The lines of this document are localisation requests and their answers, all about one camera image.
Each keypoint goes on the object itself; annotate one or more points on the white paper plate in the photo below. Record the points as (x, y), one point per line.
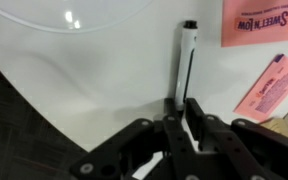
(70, 13)

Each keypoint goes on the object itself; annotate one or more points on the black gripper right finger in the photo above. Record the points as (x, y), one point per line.
(250, 150)

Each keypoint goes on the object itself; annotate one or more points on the black and white marker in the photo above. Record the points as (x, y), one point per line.
(185, 63)

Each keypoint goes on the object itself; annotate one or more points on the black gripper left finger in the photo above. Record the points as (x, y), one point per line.
(140, 150)

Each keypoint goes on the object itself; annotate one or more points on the pink sweetener packet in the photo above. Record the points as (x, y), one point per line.
(274, 86)
(260, 23)

